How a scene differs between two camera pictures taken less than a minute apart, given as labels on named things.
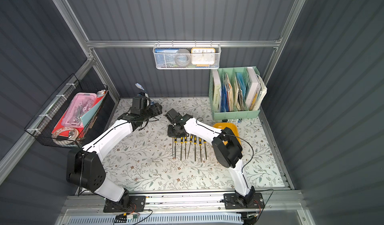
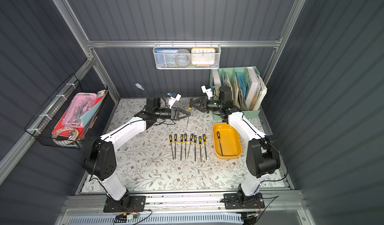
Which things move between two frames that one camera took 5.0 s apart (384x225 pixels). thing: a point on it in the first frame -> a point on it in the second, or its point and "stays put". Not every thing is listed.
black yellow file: [172, 146] -> [190, 108]
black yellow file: [190, 141] stays put
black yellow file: [195, 143] stays put
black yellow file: [200, 144] stays put
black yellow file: [175, 142] stays put
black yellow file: [181, 142] stays put
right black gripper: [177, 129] -> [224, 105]
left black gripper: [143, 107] -> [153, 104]
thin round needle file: [205, 142] stays put
